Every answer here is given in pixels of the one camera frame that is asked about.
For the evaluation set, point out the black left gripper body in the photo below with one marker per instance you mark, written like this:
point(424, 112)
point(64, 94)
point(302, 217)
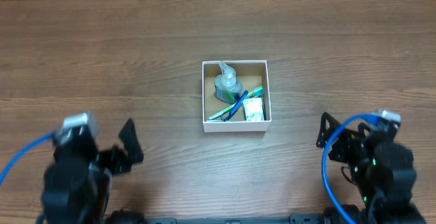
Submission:
point(113, 158)

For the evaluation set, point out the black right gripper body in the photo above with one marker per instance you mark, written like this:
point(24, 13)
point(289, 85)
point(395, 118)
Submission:
point(345, 147)

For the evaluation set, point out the green white packet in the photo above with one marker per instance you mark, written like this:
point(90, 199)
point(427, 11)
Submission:
point(253, 109)

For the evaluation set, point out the green white toothbrush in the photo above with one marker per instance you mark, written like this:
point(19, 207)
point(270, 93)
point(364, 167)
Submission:
point(254, 93)

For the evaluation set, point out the blue disposable razor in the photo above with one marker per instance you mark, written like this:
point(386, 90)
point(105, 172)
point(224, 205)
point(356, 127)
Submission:
point(230, 112)

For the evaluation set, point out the clear pump bottle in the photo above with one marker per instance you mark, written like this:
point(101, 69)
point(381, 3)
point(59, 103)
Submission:
point(227, 86)

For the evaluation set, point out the blue toothpaste tube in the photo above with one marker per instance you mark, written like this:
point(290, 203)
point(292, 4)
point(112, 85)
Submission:
point(223, 121)

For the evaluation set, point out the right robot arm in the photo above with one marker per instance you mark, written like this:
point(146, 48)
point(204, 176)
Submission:
point(381, 169)

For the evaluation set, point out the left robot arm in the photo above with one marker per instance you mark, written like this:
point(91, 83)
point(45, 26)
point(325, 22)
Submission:
point(77, 184)

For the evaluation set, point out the white cardboard box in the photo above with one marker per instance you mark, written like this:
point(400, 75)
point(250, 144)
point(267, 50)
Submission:
point(252, 74)

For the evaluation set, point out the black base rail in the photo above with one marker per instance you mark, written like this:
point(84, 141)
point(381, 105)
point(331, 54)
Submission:
point(127, 217)

